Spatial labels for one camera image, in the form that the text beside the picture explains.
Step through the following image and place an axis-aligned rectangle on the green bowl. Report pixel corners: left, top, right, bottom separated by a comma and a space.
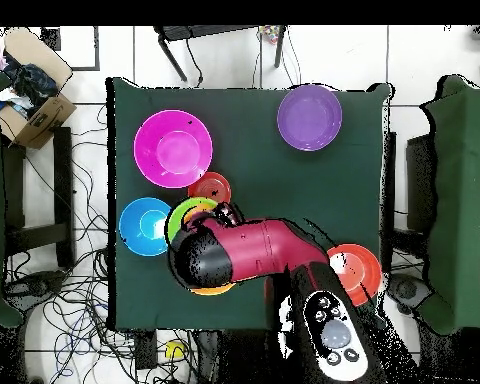
166, 196, 220, 244

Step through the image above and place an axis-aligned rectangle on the large orange bowl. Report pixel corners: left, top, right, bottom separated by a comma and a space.
189, 280, 237, 297

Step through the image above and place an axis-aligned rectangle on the large red-orange bowl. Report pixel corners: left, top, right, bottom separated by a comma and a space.
326, 243, 384, 308

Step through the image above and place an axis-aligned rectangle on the small red bowl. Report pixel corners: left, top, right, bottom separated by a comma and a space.
187, 171, 232, 205

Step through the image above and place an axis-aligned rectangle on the pink bowl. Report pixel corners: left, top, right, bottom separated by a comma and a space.
133, 109, 214, 189

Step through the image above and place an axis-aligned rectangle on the dark green table cloth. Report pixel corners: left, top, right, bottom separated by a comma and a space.
106, 77, 392, 332

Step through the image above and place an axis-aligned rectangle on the blue round bowl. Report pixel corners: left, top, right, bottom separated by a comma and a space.
118, 196, 173, 257

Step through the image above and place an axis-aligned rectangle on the purple bowl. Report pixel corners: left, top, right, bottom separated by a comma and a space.
276, 83, 343, 152

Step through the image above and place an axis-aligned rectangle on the yellow ball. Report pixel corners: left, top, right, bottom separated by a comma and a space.
164, 340, 186, 360

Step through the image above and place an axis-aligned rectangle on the black power adapter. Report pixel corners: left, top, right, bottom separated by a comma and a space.
134, 329, 158, 370

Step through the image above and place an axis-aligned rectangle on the black bench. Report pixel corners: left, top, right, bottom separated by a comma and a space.
1, 126, 76, 268

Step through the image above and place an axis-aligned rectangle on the black chair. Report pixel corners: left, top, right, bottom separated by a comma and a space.
381, 131, 438, 277

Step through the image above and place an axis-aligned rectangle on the cardboard box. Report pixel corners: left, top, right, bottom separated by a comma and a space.
0, 26, 78, 150

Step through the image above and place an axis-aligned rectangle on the dark clothes pile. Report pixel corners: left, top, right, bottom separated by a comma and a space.
0, 51, 60, 118

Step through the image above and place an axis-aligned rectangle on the tangle of floor cables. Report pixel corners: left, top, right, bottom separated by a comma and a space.
1, 103, 199, 384

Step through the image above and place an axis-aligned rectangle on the black metal frame table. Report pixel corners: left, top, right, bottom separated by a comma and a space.
153, 25, 288, 84

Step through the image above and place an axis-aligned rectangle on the black pedestal foot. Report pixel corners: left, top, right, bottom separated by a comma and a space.
384, 271, 434, 317
4, 269, 68, 310

